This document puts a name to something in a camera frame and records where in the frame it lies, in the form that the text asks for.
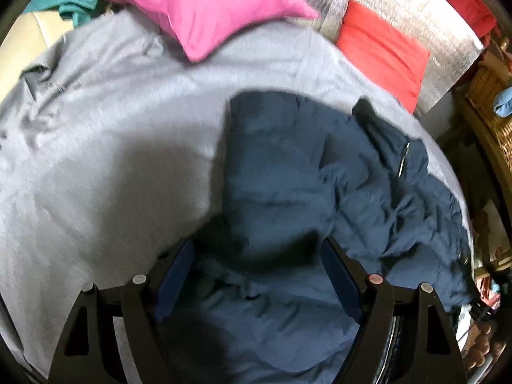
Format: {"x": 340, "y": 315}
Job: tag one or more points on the navy blue jacket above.
{"x": 304, "y": 224}

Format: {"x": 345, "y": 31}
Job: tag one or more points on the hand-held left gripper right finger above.
{"x": 343, "y": 276}

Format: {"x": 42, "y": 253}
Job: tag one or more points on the red pillow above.
{"x": 380, "y": 54}

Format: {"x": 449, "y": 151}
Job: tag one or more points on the wicker basket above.
{"x": 490, "y": 100}

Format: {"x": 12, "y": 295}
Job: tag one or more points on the silver quilted headboard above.
{"x": 424, "y": 16}

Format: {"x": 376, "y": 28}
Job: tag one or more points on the pink pillow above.
{"x": 212, "y": 4}

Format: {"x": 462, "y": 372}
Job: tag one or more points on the grey bed sheet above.
{"x": 112, "y": 160}

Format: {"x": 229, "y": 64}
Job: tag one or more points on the light blue cloth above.
{"x": 504, "y": 102}

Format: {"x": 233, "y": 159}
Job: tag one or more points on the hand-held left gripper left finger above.
{"x": 176, "y": 276}

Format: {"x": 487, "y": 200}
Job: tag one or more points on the cream mattress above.
{"x": 28, "y": 36}

